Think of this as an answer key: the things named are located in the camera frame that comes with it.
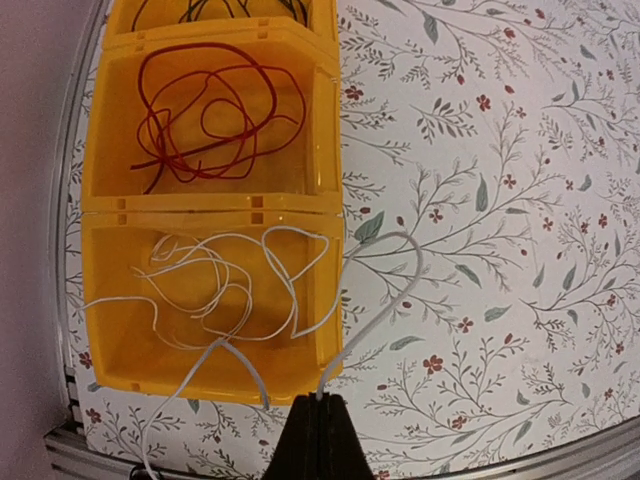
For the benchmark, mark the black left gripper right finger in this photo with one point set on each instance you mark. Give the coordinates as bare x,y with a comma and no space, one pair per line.
339,452

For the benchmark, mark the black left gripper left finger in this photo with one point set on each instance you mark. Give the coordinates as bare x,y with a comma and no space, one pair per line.
295,455

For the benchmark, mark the yellow near bin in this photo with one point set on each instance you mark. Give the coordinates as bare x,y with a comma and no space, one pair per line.
237,307

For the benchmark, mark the yellow bin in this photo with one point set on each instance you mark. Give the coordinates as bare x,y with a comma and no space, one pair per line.
237,307
129,17
189,118

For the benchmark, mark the floral patterned table mat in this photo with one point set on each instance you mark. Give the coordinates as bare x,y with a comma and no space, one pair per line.
489,292

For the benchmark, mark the yellow middle bin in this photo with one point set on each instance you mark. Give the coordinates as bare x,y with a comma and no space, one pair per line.
189,118

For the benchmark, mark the yellow far bin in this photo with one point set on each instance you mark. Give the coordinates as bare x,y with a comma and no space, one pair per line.
129,17

